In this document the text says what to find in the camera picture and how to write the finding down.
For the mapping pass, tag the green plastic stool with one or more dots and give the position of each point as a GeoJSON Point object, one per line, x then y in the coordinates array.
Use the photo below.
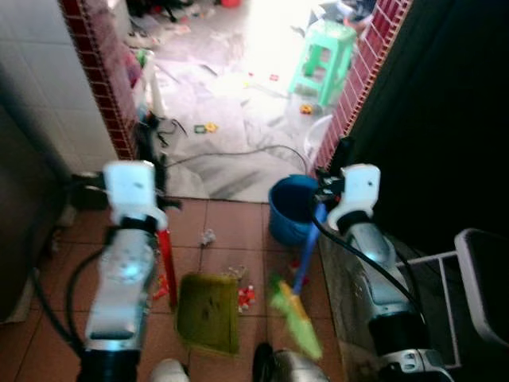
{"type": "Point", "coordinates": [328, 44]}

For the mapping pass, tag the white plastic basin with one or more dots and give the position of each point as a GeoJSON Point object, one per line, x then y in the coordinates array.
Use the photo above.
{"type": "Point", "coordinates": [316, 135]}

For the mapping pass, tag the silver left robot foot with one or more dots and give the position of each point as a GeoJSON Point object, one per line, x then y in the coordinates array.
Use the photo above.
{"type": "Point", "coordinates": [169, 372]}

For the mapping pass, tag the red and white litter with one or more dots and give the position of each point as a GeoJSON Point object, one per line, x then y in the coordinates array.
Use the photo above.
{"type": "Point", "coordinates": [246, 298]}

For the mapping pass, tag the grey chair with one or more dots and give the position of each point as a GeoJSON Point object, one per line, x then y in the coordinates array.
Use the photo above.
{"type": "Point", "coordinates": [485, 278]}

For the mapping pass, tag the white metal rack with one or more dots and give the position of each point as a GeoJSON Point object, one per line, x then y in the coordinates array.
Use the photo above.
{"type": "Point", "coordinates": [448, 302]}

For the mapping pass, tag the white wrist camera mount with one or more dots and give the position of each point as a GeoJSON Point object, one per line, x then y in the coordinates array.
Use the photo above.
{"type": "Point", "coordinates": [358, 191]}
{"type": "Point", "coordinates": [131, 187]}

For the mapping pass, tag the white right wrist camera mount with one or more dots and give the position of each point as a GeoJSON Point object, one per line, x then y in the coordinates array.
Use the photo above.
{"type": "Point", "coordinates": [358, 191]}

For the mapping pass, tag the silver robot foot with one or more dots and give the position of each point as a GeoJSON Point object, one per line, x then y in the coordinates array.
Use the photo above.
{"type": "Point", "coordinates": [169, 372]}
{"type": "Point", "coordinates": [290, 368]}

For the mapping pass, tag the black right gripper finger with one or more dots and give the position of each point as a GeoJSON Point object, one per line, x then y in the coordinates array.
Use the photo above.
{"type": "Point", "coordinates": [343, 153]}

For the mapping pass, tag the blue plastic bucket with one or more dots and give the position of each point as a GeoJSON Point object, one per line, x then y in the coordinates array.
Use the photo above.
{"type": "Point", "coordinates": [288, 211]}

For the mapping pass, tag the silver right robot foot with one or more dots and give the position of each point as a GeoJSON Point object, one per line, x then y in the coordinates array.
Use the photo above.
{"type": "Point", "coordinates": [290, 368]}

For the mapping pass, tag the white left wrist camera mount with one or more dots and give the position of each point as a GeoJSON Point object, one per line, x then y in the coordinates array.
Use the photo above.
{"type": "Point", "coordinates": [131, 187]}

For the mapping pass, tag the small yellow green toy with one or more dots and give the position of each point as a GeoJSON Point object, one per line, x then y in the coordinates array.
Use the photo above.
{"type": "Point", "coordinates": [208, 127]}

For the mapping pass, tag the crumpled white paper scrap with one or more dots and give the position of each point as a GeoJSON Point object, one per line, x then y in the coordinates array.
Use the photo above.
{"type": "Point", "coordinates": [207, 237]}

